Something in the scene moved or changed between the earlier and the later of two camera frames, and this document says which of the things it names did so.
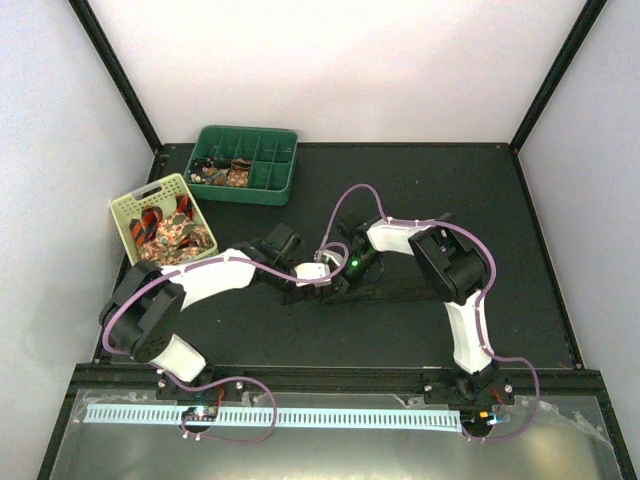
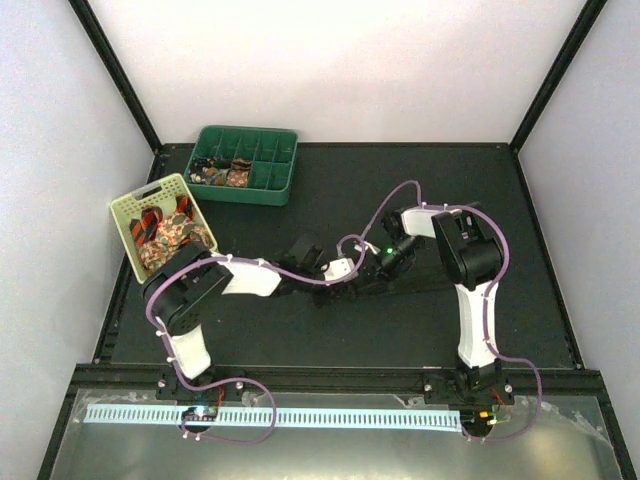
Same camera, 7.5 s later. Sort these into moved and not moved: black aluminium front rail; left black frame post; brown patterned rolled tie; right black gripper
Moved: right black gripper
Not moved: brown patterned rolled tie; black aluminium front rail; left black frame post
